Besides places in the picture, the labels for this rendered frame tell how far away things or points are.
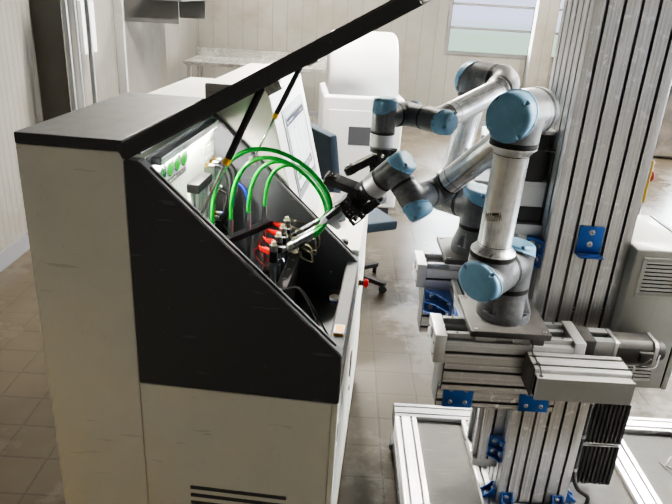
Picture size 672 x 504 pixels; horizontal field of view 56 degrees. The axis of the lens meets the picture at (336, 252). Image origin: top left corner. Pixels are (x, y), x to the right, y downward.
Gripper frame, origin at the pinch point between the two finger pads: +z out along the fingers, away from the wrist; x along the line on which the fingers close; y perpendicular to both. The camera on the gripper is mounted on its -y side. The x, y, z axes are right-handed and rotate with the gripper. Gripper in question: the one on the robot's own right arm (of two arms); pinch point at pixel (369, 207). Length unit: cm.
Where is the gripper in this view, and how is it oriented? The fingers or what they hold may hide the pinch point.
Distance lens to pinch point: 205.3
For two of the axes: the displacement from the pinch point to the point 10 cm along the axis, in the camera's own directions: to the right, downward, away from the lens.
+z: -0.6, 9.2, 3.8
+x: 1.0, -3.8, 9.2
